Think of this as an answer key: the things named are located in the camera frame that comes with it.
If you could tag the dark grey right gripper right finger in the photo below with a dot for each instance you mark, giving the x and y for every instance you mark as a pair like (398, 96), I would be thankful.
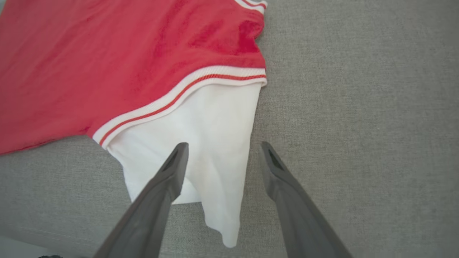
(301, 222)

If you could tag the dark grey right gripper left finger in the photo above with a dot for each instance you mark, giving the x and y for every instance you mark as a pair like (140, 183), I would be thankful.
(150, 215)

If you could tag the red white basketball jersey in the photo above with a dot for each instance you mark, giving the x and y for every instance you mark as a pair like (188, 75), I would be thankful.
(107, 53)

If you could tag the grey fabric sofa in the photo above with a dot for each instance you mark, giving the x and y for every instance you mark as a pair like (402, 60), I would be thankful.
(358, 107)

